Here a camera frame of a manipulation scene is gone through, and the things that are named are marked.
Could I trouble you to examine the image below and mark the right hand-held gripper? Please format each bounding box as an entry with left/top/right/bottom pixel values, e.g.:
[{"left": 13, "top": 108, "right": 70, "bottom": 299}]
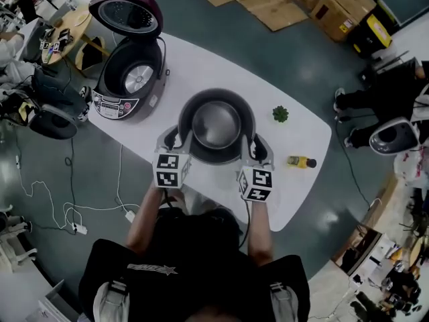
[{"left": 237, "top": 134, "right": 275, "bottom": 203}]

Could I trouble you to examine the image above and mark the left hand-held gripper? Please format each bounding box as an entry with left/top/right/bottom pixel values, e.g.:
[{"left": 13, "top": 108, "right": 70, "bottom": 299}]
[{"left": 152, "top": 125, "right": 194, "bottom": 189}]

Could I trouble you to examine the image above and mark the dark pot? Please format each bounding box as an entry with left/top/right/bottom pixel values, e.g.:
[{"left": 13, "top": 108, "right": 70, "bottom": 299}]
[{"left": 177, "top": 88, "right": 257, "bottom": 166}]

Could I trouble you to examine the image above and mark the purple rice cooker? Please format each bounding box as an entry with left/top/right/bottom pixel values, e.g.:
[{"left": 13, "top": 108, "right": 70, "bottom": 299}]
[{"left": 88, "top": 0, "right": 170, "bottom": 121}]

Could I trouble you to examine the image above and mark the person's right forearm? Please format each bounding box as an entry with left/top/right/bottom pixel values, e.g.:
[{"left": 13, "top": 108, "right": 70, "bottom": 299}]
[{"left": 247, "top": 198, "right": 274, "bottom": 266}]

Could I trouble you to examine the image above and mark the person's left forearm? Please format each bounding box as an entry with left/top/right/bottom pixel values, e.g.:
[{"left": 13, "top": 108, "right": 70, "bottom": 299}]
[{"left": 126, "top": 184, "right": 168, "bottom": 256}]

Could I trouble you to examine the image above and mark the yellow drink bottle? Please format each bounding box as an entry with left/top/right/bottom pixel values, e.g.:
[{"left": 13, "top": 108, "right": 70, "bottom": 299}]
[{"left": 286, "top": 155, "right": 318, "bottom": 170}]

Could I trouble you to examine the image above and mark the small green succulent plant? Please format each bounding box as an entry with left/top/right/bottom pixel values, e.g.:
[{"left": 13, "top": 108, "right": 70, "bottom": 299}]
[{"left": 271, "top": 105, "right": 290, "bottom": 123}]

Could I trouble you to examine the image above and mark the person's black t-shirt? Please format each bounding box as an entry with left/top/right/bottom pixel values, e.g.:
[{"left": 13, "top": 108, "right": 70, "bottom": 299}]
[{"left": 78, "top": 208, "right": 311, "bottom": 322}]

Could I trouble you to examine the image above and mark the black seat wooden stool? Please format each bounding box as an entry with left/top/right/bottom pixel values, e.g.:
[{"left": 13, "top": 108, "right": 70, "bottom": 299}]
[{"left": 75, "top": 36, "right": 107, "bottom": 72}]

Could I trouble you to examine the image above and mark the grey office chair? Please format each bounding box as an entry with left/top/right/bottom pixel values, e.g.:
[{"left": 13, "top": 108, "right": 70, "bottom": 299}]
[{"left": 0, "top": 89, "right": 80, "bottom": 140}]

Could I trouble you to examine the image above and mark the black equipment case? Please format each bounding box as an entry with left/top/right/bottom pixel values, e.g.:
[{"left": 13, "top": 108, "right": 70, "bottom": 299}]
[{"left": 358, "top": 57, "right": 420, "bottom": 90}]

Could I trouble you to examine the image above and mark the spare hand-held gripper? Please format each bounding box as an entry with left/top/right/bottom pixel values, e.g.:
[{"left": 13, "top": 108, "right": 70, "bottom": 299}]
[{"left": 55, "top": 28, "right": 75, "bottom": 52}]

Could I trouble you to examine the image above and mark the white red-print plastic bag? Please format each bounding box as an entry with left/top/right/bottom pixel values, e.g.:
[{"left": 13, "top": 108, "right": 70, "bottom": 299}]
[{"left": 393, "top": 149, "right": 429, "bottom": 189}]

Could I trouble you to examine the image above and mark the round wooden table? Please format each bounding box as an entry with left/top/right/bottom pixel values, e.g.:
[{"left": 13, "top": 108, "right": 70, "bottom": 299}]
[{"left": 42, "top": 7, "right": 111, "bottom": 78}]

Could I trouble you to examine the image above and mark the yellow black bin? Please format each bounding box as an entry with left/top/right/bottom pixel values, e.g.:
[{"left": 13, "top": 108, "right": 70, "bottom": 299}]
[{"left": 348, "top": 13, "right": 393, "bottom": 58}]

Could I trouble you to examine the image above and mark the brown cardboard box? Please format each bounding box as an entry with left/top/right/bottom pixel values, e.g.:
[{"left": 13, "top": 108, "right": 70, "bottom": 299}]
[{"left": 310, "top": 0, "right": 378, "bottom": 42}]

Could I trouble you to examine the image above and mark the left hand-held gripper black cable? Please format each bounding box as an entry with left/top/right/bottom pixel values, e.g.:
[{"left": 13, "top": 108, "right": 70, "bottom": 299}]
[{"left": 162, "top": 188, "right": 177, "bottom": 211}]

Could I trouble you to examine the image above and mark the hand-held gripper black cable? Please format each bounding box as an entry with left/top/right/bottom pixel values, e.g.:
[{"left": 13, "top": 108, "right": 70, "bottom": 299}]
[
  {"left": 237, "top": 198, "right": 253, "bottom": 250},
  {"left": 162, "top": 188, "right": 177, "bottom": 211}
]

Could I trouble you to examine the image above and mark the right hand-held gripper black cable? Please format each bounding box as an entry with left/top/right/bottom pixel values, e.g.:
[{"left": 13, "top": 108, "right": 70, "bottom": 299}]
[{"left": 237, "top": 198, "right": 253, "bottom": 250}]

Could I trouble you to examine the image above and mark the black floor cable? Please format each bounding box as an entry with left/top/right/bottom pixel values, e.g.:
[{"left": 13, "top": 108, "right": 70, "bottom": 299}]
[{"left": 63, "top": 138, "right": 80, "bottom": 227}]

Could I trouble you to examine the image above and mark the white floor cable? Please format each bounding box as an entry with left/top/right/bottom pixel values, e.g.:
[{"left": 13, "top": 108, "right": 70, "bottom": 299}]
[{"left": 15, "top": 142, "right": 141, "bottom": 236}]

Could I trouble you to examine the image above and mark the person's right grey shoulder strap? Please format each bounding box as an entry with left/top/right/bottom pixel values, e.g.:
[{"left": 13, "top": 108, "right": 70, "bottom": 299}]
[{"left": 269, "top": 282, "right": 299, "bottom": 322}]

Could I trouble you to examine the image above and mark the person's grey shoulder strap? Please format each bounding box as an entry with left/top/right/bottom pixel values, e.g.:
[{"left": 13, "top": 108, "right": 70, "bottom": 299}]
[
  {"left": 93, "top": 280, "right": 131, "bottom": 322},
  {"left": 269, "top": 282, "right": 299, "bottom": 322}
]

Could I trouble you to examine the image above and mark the person's left grey shoulder strap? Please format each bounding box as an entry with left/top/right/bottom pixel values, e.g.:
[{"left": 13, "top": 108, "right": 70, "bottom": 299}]
[{"left": 93, "top": 280, "right": 131, "bottom": 322}]

